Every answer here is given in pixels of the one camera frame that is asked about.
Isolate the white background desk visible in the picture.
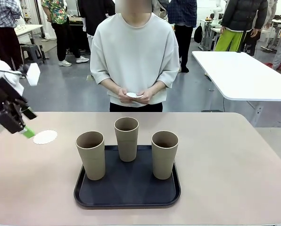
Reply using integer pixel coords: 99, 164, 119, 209
13, 24, 45, 45

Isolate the white scalloped paper coaster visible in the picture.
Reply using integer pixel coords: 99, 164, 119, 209
33, 129, 58, 145
125, 92, 144, 99

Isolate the thin black pole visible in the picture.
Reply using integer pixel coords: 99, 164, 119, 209
236, 29, 248, 54

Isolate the person in black top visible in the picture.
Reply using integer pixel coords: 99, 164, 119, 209
77, 0, 115, 54

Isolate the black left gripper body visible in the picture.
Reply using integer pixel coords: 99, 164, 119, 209
0, 76, 28, 111

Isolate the person in floral shirt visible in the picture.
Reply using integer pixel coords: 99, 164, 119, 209
41, 0, 90, 67

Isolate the person's right hand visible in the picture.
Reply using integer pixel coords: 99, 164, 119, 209
117, 87, 134, 104

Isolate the person in black printed trousers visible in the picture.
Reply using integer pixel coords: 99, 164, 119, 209
243, 29, 261, 57

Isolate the grey background table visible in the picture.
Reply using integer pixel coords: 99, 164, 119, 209
200, 18, 223, 51

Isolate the black backpack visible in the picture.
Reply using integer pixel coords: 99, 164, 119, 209
193, 23, 204, 44

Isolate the black plastic tray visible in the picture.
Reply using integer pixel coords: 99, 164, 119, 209
74, 145, 182, 210

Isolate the person in grey sweatshirt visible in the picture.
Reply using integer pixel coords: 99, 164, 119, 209
90, 0, 181, 113

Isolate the person in black puffer jacket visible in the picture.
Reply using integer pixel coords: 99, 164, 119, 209
213, 0, 269, 52

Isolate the person's left hand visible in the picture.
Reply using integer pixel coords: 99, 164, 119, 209
137, 89, 155, 105

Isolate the grey plastic stool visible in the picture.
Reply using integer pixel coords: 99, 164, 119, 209
21, 44, 46, 65

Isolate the person's left forearm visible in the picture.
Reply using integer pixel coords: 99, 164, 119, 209
147, 80, 167, 95

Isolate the tall beige cup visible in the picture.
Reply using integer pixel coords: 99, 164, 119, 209
75, 131, 106, 181
151, 130, 179, 180
114, 117, 140, 162

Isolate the person's right forearm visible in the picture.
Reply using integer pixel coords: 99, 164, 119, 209
100, 79, 124, 95

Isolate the person in plaid shirt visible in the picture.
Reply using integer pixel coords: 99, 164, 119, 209
0, 0, 25, 71

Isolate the person in blue checked shirt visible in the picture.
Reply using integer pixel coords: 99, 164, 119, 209
167, 0, 198, 73

